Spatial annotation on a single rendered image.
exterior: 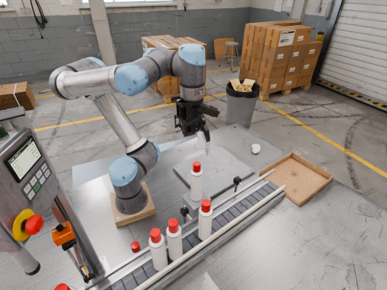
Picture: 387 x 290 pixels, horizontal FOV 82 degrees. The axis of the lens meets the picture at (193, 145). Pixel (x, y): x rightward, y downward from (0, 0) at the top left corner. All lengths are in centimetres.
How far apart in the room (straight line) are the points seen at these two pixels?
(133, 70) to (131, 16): 530
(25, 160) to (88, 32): 535
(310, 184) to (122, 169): 97
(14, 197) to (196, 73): 50
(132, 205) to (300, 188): 86
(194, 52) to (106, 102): 47
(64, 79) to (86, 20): 496
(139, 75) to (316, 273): 93
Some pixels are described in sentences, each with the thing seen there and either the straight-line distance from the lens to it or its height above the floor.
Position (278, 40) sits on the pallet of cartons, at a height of 101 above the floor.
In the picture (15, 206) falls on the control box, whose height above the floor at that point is 137.
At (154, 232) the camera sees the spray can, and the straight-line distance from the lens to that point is 75.
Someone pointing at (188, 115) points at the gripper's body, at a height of 136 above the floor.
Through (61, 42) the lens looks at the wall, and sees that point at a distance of 585.
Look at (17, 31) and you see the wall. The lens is 591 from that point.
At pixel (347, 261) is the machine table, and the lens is 115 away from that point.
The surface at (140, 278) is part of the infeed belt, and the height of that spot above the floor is 88.
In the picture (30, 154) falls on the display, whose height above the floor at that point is 143.
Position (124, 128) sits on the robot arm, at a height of 121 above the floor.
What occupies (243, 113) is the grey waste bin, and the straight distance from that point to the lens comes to 308.
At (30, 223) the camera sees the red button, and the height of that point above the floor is 134.
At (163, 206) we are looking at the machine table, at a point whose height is 83.
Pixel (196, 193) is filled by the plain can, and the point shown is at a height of 98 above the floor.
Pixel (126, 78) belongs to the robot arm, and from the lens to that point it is 59.
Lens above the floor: 171
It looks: 36 degrees down
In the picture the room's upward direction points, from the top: straight up
